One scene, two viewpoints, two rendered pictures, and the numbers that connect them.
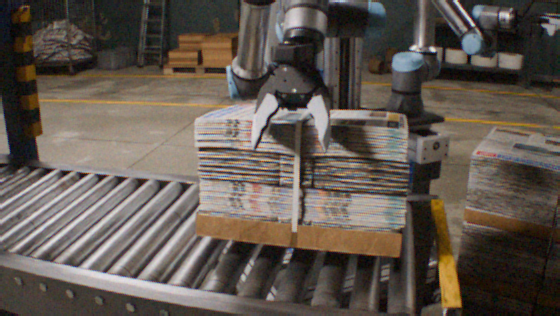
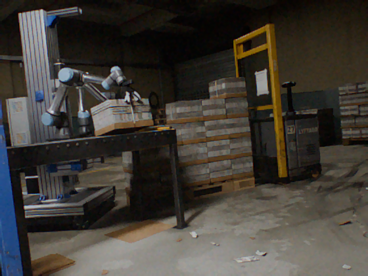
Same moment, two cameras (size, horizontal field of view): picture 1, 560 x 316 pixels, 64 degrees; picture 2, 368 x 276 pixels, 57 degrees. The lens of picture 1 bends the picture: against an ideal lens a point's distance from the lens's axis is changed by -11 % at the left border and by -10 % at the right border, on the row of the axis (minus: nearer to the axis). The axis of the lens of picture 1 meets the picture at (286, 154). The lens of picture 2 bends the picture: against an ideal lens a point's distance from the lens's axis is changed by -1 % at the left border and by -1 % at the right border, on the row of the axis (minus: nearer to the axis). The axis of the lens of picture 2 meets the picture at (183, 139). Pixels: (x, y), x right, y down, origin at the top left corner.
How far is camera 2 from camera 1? 229 cm
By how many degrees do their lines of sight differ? 58
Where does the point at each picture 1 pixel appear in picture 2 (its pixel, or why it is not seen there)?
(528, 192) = not seen: hidden behind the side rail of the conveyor
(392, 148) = (146, 102)
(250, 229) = (125, 124)
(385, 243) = (150, 122)
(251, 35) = (62, 97)
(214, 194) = (115, 117)
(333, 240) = (141, 123)
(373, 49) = not seen: outside the picture
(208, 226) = (117, 125)
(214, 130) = (114, 102)
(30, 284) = (91, 142)
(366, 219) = (145, 117)
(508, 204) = not seen: hidden behind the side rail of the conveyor
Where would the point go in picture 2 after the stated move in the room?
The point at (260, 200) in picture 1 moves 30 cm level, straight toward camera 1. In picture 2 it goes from (125, 117) to (158, 113)
